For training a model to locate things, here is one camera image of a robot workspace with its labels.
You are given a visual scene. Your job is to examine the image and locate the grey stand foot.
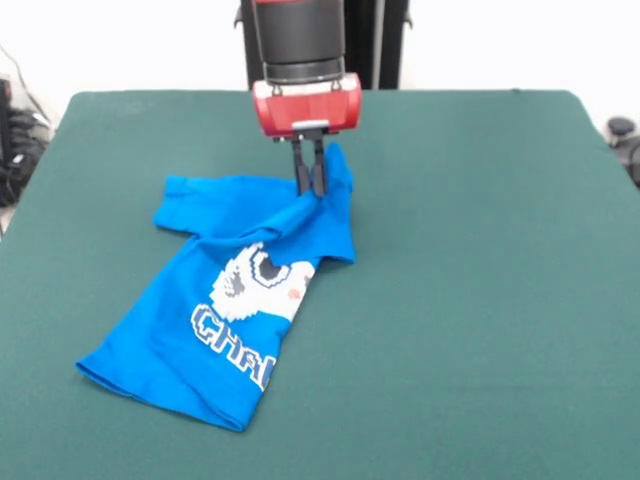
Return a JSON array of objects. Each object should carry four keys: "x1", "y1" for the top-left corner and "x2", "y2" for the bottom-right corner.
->
[{"x1": 605, "y1": 116, "x2": 640, "y2": 190}]

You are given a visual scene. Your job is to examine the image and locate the black cable pile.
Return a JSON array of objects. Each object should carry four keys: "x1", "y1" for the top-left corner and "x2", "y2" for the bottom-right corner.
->
[{"x1": 0, "y1": 77, "x2": 55, "y2": 209}]

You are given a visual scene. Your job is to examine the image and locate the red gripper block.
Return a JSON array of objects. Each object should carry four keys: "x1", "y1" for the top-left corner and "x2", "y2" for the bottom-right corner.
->
[{"x1": 251, "y1": 72, "x2": 364, "y2": 198}]

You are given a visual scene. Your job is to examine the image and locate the dark green table cloth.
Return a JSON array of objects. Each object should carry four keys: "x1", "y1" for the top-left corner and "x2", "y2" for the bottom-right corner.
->
[{"x1": 0, "y1": 88, "x2": 640, "y2": 480}]

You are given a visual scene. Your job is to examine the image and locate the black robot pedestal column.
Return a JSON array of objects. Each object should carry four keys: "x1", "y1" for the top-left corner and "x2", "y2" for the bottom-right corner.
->
[{"x1": 233, "y1": 0, "x2": 414, "y2": 92}]

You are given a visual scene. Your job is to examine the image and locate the blue shirt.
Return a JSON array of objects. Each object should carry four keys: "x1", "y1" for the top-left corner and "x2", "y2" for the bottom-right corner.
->
[{"x1": 74, "y1": 142, "x2": 358, "y2": 434}]

